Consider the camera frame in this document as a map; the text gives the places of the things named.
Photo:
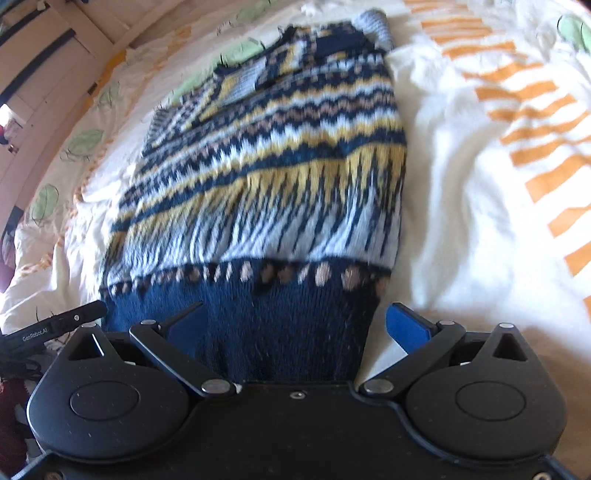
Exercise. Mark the white leaf-print duvet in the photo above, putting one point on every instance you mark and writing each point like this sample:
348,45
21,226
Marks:
461,207

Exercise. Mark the yellow bed sheet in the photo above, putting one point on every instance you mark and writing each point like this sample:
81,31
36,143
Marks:
113,64

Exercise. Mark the patterned knit sweater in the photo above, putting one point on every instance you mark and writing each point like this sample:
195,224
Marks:
258,184

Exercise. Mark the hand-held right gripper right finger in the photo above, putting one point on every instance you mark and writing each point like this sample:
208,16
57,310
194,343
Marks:
406,330

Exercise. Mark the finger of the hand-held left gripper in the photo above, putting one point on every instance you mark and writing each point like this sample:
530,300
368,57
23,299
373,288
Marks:
81,316

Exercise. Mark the white wooden bed frame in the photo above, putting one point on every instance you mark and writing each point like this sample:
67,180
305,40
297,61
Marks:
51,69

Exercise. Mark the pile of pink white clothes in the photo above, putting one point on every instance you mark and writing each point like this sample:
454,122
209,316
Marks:
9,129

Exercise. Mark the dark red cloth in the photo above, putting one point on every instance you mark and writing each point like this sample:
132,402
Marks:
11,415

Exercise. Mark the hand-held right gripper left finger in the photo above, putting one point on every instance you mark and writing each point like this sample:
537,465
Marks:
187,330

